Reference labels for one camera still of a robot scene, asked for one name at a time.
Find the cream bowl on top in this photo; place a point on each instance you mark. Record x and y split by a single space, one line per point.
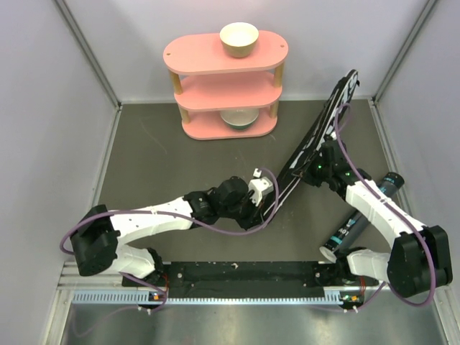
239 39

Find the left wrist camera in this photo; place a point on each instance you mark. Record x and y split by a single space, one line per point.
259 187

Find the green bowl on bottom shelf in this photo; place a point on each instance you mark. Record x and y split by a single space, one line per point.
239 119

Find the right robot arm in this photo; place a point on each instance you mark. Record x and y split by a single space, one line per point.
419 259

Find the black racket bag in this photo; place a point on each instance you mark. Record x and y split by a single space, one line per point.
307 150

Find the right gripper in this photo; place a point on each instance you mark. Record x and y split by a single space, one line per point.
307 175

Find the pink three-tier shelf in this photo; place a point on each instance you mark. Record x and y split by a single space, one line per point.
206 81

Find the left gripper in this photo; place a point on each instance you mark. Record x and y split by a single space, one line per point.
254 218

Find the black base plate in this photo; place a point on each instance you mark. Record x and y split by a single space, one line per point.
297 279

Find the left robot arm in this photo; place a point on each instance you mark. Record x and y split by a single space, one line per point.
101 241

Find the black shuttlecock tube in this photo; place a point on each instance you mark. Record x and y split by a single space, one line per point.
356 223

